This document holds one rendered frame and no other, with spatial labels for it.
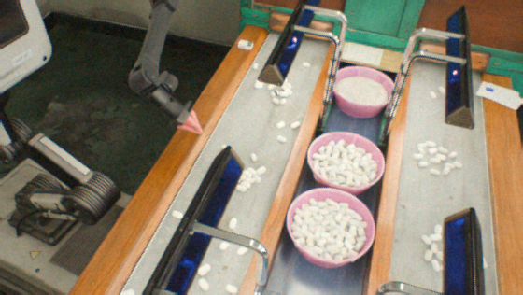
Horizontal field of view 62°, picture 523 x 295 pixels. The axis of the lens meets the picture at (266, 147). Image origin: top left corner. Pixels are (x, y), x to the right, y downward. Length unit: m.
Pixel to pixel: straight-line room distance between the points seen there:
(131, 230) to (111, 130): 1.51
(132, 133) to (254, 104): 1.18
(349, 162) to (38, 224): 1.12
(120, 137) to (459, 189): 1.90
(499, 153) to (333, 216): 0.68
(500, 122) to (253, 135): 0.96
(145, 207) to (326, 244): 0.56
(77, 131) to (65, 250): 1.26
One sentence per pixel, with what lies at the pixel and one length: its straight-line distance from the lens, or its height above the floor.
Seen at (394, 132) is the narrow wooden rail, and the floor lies 0.76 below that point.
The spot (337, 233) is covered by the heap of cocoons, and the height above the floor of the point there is 0.74.
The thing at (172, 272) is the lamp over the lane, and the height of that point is 1.10.
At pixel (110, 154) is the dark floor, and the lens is 2.64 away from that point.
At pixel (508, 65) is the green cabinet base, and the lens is 2.17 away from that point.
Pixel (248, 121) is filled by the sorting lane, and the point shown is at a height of 0.74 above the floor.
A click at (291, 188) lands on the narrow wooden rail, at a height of 0.76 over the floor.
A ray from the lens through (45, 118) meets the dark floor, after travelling 3.00.
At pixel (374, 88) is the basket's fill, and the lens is 1.92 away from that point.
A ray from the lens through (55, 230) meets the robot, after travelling 1.72.
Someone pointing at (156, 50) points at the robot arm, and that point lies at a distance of 1.48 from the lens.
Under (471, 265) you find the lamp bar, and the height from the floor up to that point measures 1.11.
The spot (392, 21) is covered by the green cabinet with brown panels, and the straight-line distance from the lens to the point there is 2.05.
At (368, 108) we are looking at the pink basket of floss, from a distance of 1.78.
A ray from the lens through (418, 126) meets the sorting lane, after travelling 1.78.
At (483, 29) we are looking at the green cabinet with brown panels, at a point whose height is 0.95.
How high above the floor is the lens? 1.85
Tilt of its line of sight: 46 degrees down
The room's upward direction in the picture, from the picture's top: 4 degrees clockwise
